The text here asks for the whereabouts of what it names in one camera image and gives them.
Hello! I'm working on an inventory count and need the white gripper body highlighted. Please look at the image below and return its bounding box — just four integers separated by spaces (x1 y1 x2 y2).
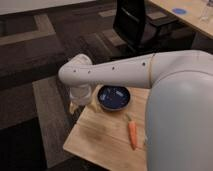
70 84 92 106

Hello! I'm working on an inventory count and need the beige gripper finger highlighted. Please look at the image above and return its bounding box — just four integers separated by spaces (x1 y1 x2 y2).
90 98 99 112
69 102 78 114

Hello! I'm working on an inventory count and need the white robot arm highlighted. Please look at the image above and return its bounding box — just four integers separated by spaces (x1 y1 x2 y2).
58 50 213 171

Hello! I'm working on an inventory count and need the dark blue bowl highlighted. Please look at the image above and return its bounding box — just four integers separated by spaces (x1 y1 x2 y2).
97 85 131 111

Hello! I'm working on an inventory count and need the orange carrot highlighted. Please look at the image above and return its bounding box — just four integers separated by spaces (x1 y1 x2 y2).
126 115 137 150

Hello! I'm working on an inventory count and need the black office chair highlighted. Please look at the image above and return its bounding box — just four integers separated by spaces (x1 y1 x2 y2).
112 0 181 54

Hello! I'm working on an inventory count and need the blue round coaster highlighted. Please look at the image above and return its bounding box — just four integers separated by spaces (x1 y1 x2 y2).
172 8 187 15

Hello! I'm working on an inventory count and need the wooden background desk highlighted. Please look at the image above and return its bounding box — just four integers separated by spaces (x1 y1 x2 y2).
149 0 213 39

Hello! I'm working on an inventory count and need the clear glass on desk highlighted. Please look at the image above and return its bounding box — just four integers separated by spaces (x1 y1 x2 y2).
200 4 213 21

